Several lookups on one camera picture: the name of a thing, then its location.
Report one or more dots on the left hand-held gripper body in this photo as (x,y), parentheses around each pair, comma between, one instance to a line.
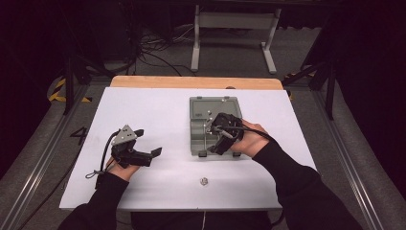
(127,150)

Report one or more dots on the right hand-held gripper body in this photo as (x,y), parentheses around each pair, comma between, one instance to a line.
(228,123)

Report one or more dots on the grey metal tray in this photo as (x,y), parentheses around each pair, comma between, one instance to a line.
(204,110)

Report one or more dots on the silver metal nut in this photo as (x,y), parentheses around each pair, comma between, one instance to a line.
(204,181)

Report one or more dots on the person's left hand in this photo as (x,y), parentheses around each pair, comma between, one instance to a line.
(123,172)

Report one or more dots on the person's right hand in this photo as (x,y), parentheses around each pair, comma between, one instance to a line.
(252,142)

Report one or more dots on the white board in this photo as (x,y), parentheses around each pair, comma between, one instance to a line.
(178,179)

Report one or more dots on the wooden table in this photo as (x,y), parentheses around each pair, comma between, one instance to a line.
(191,82)

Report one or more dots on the person's torso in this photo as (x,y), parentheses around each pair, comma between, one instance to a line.
(178,221)

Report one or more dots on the black tripod stand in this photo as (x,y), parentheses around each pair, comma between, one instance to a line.
(328,86)
(72,83)

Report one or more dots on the grey metal stand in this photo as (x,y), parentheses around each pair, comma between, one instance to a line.
(234,19)

